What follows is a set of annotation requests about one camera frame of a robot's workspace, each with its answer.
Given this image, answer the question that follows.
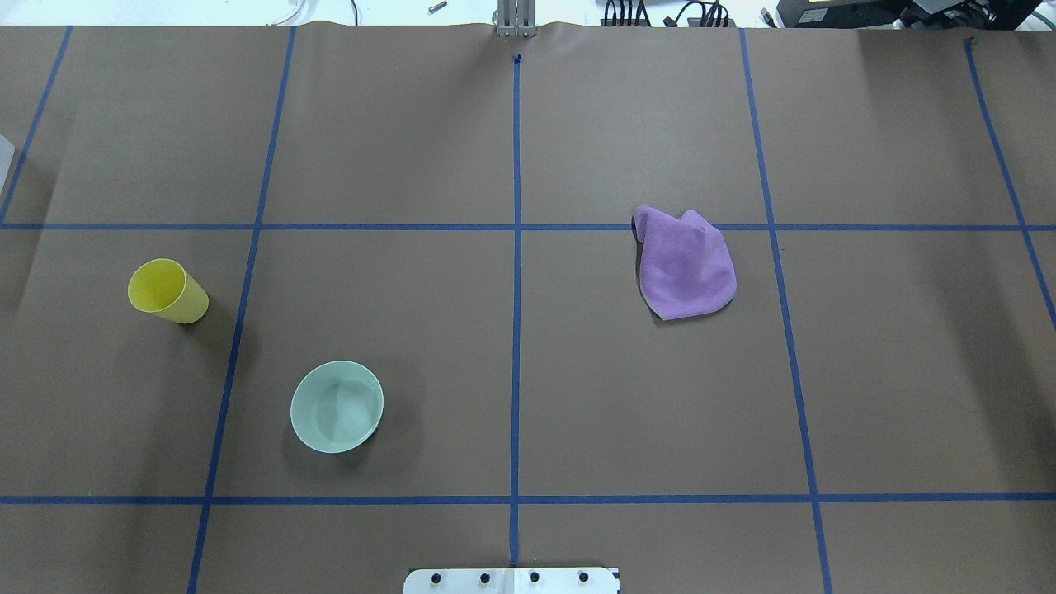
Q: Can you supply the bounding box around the aluminium frame post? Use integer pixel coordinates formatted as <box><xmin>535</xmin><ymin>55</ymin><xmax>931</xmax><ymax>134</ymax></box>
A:
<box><xmin>492</xmin><ymin>0</ymin><xmax>538</xmax><ymax>39</ymax></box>

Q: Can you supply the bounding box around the yellow plastic cup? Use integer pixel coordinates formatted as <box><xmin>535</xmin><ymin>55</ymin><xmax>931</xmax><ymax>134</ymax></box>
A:
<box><xmin>127</xmin><ymin>258</ymin><xmax>209</xmax><ymax>324</ymax></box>

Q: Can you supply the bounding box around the purple cloth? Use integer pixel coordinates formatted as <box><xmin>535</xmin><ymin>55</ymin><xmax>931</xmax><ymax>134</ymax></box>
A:
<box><xmin>633</xmin><ymin>205</ymin><xmax>737</xmax><ymax>321</ymax></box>

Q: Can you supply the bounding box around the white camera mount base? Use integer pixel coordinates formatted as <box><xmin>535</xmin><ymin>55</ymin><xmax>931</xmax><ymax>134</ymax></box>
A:
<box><xmin>403</xmin><ymin>567</ymin><xmax>621</xmax><ymax>593</ymax></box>

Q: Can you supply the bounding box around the mint green bowl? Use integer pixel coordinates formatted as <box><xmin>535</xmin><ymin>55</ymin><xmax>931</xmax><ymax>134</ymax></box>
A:
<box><xmin>290</xmin><ymin>361</ymin><xmax>384</xmax><ymax>454</ymax></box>

